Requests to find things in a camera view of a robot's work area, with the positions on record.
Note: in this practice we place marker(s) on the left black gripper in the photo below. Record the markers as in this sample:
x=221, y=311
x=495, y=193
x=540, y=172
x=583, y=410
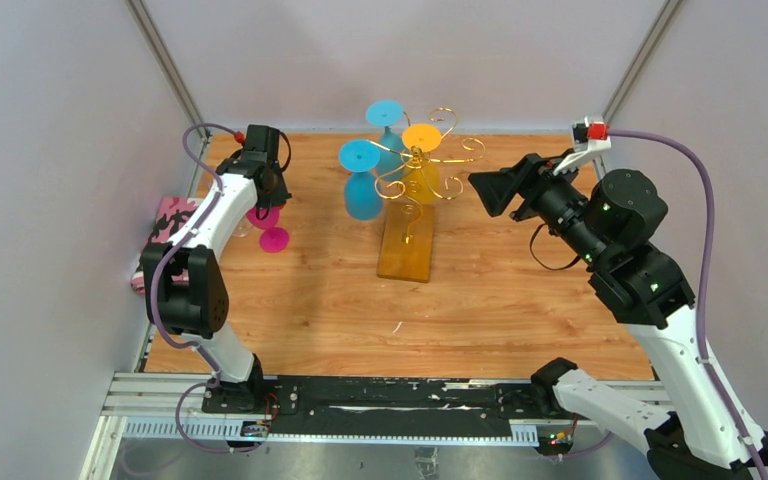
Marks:
x=280, y=195

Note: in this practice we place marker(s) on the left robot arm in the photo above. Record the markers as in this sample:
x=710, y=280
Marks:
x=186, y=297

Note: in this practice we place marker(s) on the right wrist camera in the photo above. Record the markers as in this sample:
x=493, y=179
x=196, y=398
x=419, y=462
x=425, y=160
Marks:
x=590, y=137

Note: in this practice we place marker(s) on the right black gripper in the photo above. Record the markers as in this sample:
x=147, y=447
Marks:
x=529, y=177

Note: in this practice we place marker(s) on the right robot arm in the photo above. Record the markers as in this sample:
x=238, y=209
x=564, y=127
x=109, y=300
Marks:
x=705, y=434

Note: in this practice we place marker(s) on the gold wire glass rack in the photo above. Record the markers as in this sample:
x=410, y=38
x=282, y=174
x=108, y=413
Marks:
x=446, y=120

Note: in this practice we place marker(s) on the front blue wine glass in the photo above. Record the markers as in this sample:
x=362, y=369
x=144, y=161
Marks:
x=360, y=157

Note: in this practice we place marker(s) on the pink wine glass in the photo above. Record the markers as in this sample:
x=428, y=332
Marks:
x=273, y=238

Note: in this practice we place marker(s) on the rear blue wine glass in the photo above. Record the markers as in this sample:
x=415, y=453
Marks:
x=386, y=113

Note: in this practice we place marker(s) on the yellow wine glass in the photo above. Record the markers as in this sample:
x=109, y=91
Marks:
x=423, y=180

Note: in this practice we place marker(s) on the clear wine glass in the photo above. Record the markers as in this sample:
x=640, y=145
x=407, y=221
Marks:
x=243, y=228

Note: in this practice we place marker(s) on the blue wine glass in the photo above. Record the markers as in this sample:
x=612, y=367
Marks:
x=360, y=157
x=386, y=113

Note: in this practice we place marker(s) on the wooden rack base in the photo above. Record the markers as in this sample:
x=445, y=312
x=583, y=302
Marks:
x=407, y=245

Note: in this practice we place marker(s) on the pink camouflage cloth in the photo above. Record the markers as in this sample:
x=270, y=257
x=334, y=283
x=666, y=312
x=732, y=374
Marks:
x=172, y=214

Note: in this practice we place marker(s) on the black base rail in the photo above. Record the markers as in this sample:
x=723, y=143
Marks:
x=332, y=409

